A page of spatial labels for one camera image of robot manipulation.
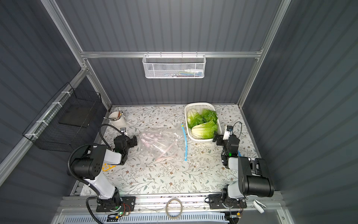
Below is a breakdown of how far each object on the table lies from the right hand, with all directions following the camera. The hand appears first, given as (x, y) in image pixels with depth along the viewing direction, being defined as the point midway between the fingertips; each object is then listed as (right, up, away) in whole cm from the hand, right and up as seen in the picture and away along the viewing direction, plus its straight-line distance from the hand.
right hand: (224, 132), depth 90 cm
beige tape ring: (-35, -36, -15) cm, 52 cm away
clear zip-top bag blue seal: (-32, +2, +15) cm, 35 cm away
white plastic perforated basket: (-16, +19, +22) cm, 33 cm away
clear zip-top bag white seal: (-42, -10, +5) cm, 43 cm away
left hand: (-66, -4, +6) cm, 66 cm away
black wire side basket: (-88, +9, -13) cm, 90 cm away
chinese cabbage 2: (-19, +9, +12) cm, 24 cm away
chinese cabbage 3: (-9, +11, +7) cm, 16 cm away
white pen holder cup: (-74, +8, +6) cm, 74 cm away
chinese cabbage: (-12, 0, +6) cm, 13 cm away
